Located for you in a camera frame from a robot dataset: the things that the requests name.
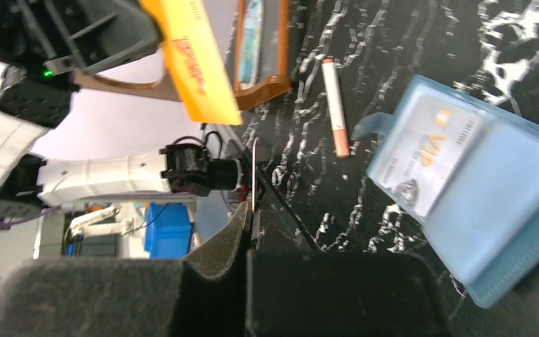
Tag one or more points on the blue leather card holder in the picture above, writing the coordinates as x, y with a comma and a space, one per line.
484, 226

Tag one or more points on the white pink pen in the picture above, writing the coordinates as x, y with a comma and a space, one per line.
335, 108

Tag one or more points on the orange credit card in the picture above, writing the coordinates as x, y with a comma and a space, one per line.
194, 62

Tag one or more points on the orange tiered organizer rack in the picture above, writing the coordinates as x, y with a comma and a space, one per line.
259, 70

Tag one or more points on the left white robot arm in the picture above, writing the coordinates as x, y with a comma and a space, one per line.
29, 184

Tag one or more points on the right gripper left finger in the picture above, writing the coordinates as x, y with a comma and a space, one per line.
202, 294

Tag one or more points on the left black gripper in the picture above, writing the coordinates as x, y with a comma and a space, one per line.
71, 43

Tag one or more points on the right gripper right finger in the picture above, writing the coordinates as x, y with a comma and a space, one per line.
310, 293

